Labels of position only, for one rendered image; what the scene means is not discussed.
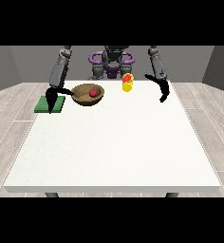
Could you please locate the brown wooden bowl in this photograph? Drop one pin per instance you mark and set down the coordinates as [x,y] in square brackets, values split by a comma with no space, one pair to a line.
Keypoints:
[87,94]

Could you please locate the grey robot trunk purple rings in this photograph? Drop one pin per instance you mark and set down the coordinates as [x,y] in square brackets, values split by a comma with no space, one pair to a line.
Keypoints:
[112,65]

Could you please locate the small red ball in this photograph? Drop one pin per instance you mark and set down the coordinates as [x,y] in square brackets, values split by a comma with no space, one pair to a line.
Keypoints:
[93,92]

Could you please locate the green square pad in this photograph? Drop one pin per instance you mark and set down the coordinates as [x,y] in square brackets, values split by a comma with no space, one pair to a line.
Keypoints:
[49,104]

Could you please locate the yellow cup with melon print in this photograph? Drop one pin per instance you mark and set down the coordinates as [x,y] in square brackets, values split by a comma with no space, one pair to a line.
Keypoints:
[127,82]

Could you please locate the dark table leg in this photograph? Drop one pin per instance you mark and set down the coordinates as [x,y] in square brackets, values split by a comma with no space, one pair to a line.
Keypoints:
[52,195]
[172,195]

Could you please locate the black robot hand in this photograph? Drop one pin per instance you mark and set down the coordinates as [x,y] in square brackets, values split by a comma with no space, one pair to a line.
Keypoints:
[163,87]
[51,96]

